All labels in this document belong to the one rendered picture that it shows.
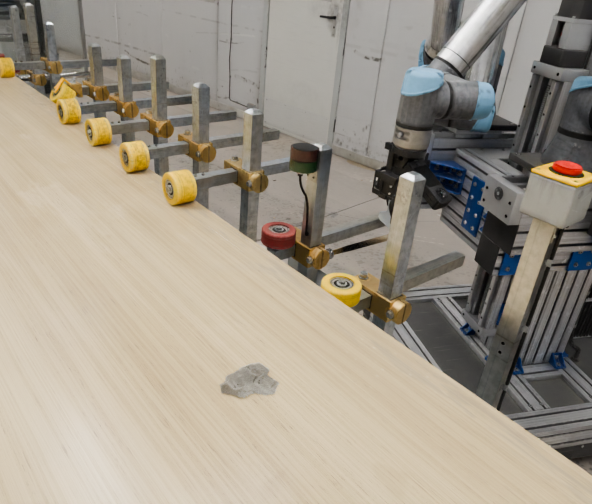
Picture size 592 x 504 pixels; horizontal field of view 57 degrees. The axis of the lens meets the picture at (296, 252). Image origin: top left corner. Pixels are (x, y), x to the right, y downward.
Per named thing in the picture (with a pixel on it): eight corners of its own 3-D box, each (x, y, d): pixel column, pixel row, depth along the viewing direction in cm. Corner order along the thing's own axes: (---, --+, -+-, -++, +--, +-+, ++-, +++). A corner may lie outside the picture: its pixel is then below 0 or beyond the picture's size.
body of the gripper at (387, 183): (393, 189, 123) (403, 137, 117) (422, 203, 117) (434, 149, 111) (370, 195, 118) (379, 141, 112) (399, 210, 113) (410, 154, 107)
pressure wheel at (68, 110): (83, 118, 180) (77, 125, 186) (76, 95, 179) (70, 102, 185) (65, 120, 176) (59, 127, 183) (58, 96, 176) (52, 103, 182)
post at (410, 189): (372, 367, 124) (412, 168, 101) (384, 375, 122) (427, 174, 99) (362, 373, 122) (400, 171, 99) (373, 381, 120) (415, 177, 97)
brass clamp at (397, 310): (364, 289, 121) (368, 270, 119) (411, 319, 113) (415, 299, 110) (345, 297, 118) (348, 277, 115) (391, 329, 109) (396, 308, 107)
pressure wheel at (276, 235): (278, 258, 135) (282, 216, 129) (299, 272, 129) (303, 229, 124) (252, 266, 130) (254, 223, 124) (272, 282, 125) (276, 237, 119)
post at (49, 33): (63, 131, 254) (50, 21, 231) (66, 133, 252) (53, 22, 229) (56, 132, 252) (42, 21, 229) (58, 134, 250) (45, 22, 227)
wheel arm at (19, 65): (116, 64, 261) (115, 56, 259) (119, 66, 258) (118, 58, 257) (3, 69, 231) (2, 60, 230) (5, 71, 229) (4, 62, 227)
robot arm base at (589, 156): (574, 156, 151) (586, 121, 146) (615, 176, 138) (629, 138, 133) (528, 156, 147) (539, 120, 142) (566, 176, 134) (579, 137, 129)
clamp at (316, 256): (293, 243, 137) (294, 225, 135) (328, 266, 128) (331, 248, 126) (275, 248, 134) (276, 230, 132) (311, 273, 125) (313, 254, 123)
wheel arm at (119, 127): (231, 117, 196) (231, 107, 194) (236, 120, 193) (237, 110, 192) (94, 133, 166) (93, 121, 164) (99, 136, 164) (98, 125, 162)
